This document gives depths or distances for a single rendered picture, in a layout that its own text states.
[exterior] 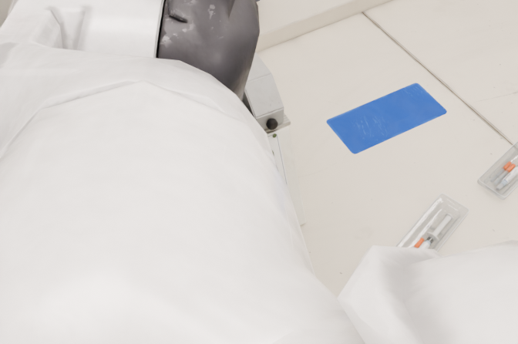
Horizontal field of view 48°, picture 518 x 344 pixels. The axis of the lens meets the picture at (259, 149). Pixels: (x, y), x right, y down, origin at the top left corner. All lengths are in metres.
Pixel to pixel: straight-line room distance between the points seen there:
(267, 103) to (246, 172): 0.70
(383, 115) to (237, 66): 0.78
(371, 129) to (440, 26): 0.38
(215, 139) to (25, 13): 0.25
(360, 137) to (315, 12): 0.34
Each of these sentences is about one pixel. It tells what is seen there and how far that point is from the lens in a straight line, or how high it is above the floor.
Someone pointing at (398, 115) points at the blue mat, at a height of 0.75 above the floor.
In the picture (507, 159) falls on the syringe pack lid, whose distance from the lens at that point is 1.14.
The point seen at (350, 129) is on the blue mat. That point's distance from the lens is 1.14.
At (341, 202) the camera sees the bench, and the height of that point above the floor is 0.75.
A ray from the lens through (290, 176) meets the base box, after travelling 0.94.
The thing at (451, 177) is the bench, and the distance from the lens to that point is 1.11.
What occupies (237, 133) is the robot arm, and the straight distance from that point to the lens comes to 0.18.
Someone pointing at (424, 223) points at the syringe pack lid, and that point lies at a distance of 1.01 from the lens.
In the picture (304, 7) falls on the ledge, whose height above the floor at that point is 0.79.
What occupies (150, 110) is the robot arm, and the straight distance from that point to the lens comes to 0.17.
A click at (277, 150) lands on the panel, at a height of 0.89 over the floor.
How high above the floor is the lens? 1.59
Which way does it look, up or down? 50 degrees down
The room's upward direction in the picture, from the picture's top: straight up
